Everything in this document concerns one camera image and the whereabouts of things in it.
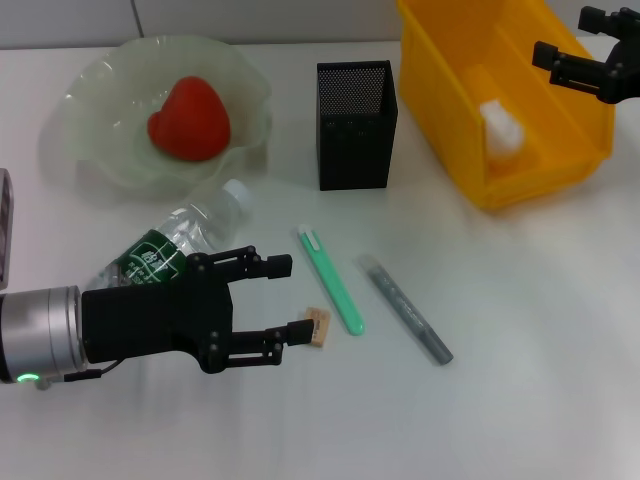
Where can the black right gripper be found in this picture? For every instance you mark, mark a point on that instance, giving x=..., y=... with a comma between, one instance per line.
x=625, y=70

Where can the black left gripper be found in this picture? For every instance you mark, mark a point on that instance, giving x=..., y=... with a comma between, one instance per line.
x=150, y=320

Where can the white paper ball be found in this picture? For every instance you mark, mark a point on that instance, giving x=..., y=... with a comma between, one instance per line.
x=500, y=130

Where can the clear green-label water bottle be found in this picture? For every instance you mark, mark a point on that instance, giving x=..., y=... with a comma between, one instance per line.
x=160, y=245

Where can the red orange fruit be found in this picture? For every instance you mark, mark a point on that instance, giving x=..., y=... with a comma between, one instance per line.
x=190, y=120

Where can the green pen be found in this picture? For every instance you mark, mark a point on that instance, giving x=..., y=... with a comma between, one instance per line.
x=330, y=285

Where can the small beige eraser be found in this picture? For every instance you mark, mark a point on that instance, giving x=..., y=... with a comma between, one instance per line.
x=321, y=330

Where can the grey marker pen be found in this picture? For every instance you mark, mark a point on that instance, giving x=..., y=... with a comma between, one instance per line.
x=405, y=315

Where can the black mesh pen holder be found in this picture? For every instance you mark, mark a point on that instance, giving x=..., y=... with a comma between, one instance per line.
x=352, y=150

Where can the pale green wavy fruit plate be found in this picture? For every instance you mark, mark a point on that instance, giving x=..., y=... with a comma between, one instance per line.
x=110, y=150

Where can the yellow plastic bin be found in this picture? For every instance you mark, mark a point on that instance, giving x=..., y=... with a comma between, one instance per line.
x=440, y=100

